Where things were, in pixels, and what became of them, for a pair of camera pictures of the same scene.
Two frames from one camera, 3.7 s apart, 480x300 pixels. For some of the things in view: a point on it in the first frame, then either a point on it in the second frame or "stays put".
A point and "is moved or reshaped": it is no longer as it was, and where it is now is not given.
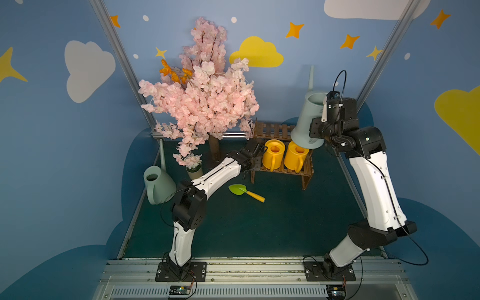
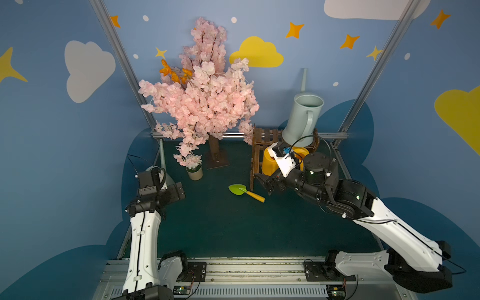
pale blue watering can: x=312 y=109 is moved or reshaped
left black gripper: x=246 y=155 → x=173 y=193
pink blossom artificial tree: x=201 y=96 stays put
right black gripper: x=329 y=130 → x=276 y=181
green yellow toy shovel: x=239 y=189 stays put
